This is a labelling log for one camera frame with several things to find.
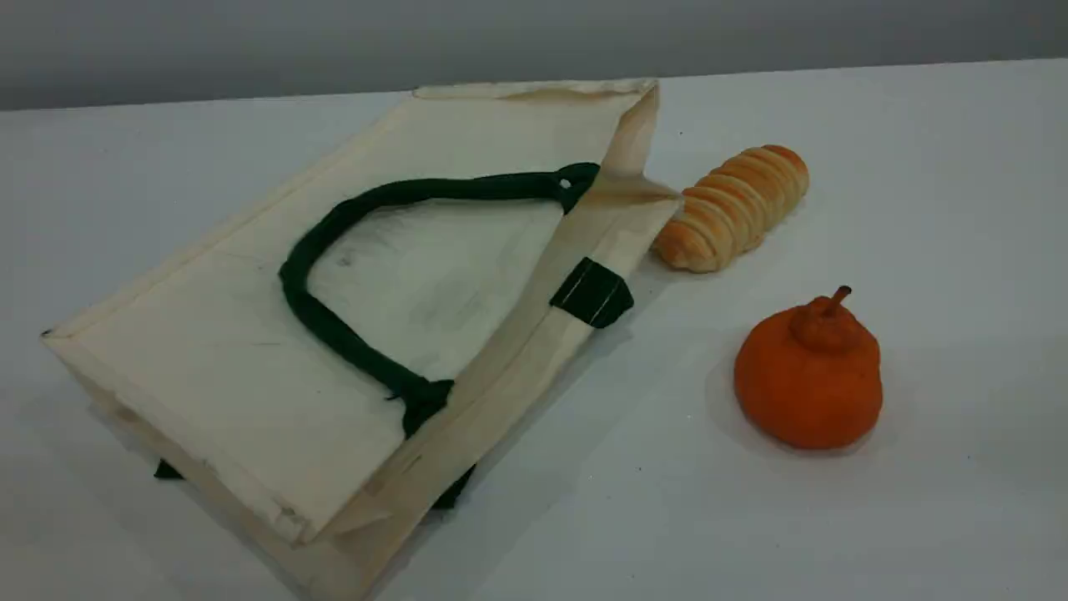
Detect white canvas handbag green handles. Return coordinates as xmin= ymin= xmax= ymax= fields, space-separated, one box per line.
xmin=40 ymin=78 xmax=685 ymax=601

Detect golden spiral bread roll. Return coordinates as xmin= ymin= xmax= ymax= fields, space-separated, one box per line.
xmin=652 ymin=144 xmax=810 ymax=274

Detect orange tangerine toy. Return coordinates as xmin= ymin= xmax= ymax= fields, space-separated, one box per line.
xmin=733 ymin=285 xmax=884 ymax=451

